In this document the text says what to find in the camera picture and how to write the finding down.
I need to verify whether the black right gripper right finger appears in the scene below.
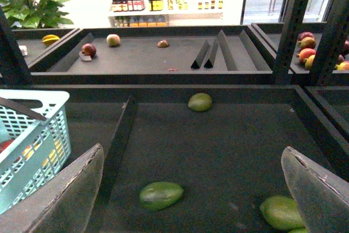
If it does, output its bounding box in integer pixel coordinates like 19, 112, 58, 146
281, 147, 348, 232

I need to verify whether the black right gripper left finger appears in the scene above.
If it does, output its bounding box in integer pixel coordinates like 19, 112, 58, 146
1, 144, 104, 232

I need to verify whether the light blue plastic basket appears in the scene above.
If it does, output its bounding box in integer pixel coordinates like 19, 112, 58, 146
1, 89, 71, 213

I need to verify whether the brown basket handle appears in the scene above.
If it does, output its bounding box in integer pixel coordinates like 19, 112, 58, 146
1, 97, 47, 121

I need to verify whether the green mango right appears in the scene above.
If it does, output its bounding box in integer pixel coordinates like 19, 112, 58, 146
259, 195, 305, 231

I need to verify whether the green mango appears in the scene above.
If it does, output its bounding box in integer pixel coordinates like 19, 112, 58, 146
139, 181, 184, 211
188, 93, 213, 112
259, 195, 305, 231

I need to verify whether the green mango rear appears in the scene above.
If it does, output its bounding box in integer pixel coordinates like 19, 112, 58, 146
188, 93, 213, 112

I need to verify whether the black front fruit tray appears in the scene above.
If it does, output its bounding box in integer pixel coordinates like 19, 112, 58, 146
0, 84, 349, 233

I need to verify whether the black fruit tray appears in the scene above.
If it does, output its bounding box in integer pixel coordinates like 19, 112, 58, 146
29, 26, 273, 84
0, 84, 349, 233

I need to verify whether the black rear fruit tray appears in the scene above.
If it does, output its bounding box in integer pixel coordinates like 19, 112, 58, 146
29, 26, 273, 84

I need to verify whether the green potted plant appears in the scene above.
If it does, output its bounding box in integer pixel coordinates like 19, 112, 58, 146
1, 0, 73, 29

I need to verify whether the white bottle shelf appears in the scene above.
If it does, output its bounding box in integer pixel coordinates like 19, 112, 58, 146
108, 0, 224, 27

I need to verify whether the black vertical post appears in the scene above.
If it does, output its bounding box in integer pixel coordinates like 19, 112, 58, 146
272, 0, 308, 85

